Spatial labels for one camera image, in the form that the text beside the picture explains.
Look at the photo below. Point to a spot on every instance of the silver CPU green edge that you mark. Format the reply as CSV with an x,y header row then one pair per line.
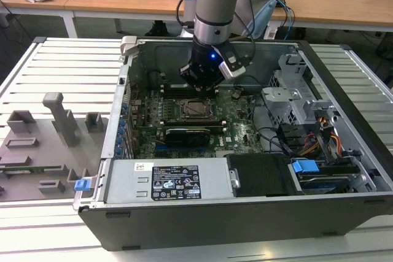
x,y
196,108

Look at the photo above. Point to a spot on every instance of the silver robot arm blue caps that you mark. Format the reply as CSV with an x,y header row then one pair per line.
x,y
215,7

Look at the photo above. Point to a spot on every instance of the CPU socket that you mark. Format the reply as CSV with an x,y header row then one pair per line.
x,y
181,116

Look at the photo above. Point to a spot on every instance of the blue slot retainer tab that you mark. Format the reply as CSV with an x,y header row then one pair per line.
x,y
121,133
123,124
118,152
125,109
119,144

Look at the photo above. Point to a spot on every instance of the round coin battery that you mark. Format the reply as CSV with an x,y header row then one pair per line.
x,y
236,93

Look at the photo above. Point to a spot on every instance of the black office chair base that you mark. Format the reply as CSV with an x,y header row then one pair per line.
x,y
156,29

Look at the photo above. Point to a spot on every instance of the black graphics card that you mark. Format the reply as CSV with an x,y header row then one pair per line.
x,y
187,137

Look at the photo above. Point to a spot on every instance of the green motherboard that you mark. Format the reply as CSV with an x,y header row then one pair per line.
x,y
239,133

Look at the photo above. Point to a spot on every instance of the silver perforated drive cage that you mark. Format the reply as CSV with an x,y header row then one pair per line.
x,y
288,102

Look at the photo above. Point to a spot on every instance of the black plastic shroud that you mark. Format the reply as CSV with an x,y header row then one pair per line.
x,y
261,173

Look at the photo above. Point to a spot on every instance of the silver power supply black label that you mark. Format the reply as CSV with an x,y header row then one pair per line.
x,y
129,182

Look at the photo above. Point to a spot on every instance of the hard disk blue carrier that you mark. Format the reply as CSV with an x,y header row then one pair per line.
x,y
305,168

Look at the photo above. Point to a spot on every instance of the dark grey PC case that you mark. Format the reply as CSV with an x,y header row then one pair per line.
x,y
215,222

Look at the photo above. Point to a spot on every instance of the blue plastic latch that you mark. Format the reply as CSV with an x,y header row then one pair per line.
x,y
81,185

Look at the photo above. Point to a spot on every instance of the grey parts rack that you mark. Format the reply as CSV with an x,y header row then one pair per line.
x,y
46,151

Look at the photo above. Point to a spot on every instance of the green RAM stick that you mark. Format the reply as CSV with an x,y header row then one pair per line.
x,y
37,168

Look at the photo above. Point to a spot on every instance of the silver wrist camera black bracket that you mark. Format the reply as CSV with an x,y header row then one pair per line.
x,y
233,65

